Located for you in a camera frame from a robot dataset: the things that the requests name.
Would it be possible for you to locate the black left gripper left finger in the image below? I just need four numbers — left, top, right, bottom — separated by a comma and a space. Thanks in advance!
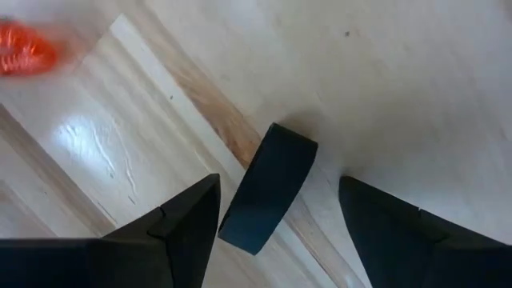
0, 173, 222, 288

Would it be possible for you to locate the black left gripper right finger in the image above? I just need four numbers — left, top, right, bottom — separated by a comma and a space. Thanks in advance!
338, 174, 512, 288

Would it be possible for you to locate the orange spiral coil keychain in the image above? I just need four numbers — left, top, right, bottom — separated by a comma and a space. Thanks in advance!
0, 16, 63, 78

